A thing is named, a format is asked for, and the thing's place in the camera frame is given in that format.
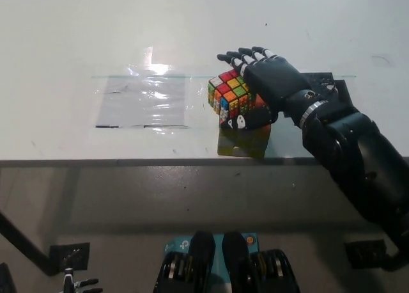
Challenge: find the large orange red puzzle cube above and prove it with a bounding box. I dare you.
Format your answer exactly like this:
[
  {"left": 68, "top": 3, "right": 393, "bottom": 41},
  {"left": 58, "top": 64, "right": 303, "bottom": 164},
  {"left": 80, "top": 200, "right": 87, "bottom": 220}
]
[{"left": 217, "top": 113, "right": 274, "bottom": 159}]

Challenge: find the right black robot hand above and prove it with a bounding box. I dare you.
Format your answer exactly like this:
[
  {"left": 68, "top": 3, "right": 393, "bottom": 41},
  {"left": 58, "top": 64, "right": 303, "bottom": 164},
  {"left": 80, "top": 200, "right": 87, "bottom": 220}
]
[{"left": 216, "top": 45, "right": 330, "bottom": 131}]

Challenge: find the teal router box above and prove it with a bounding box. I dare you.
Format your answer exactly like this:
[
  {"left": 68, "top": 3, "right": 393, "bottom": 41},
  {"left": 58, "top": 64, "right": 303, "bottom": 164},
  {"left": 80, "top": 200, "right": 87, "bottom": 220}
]
[{"left": 163, "top": 233, "right": 260, "bottom": 275}]

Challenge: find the black diagonal table brace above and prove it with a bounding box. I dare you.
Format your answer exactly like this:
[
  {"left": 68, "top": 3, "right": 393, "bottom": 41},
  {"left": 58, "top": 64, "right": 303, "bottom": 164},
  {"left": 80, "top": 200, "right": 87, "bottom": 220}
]
[{"left": 0, "top": 210, "right": 54, "bottom": 276}]

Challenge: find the black object at floor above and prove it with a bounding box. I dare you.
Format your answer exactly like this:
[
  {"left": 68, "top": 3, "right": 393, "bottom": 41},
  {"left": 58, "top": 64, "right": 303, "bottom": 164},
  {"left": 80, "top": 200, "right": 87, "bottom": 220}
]
[{"left": 0, "top": 262, "right": 17, "bottom": 293}]

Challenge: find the small studded multicolour puzzle cube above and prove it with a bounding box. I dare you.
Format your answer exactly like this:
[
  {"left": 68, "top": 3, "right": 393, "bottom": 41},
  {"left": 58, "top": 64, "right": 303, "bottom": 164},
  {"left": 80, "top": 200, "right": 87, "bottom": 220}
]
[{"left": 206, "top": 69, "right": 268, "bottom": 122}]

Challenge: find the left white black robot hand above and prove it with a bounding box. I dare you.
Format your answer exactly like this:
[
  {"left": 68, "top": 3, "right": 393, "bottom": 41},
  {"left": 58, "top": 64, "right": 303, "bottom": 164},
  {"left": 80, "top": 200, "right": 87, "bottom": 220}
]
[{"left": 61, "top": 267, "right": 104, "bottom": 293}]

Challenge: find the black tape patch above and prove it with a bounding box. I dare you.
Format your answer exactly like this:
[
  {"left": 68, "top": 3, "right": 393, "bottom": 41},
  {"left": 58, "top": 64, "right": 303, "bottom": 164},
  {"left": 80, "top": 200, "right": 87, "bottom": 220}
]
[{"left": 282, "top": 71, "right": 351, "bottom": 118}]

